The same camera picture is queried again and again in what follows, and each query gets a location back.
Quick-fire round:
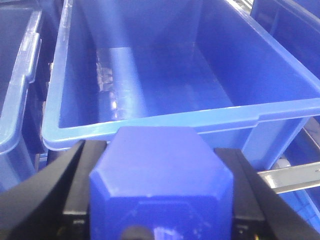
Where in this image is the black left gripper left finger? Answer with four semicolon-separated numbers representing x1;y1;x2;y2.
0;140;107;240

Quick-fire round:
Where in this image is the blue neighbouring bin left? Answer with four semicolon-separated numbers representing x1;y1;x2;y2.
0;3;42;192

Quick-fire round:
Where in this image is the blue target bin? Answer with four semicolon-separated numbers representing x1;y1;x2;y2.
42;0;320;170

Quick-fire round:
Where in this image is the blue bottle-shaped plastic part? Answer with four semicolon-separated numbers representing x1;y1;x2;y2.
89;126;234;240

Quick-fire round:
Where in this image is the steel flow rack frame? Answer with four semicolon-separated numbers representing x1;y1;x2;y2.
257;119;320;195

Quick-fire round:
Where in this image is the blue bin right of rail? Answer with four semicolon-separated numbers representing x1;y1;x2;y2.
250;0;320;78

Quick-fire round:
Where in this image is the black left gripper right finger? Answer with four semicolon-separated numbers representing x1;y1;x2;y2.
214;148;320;240

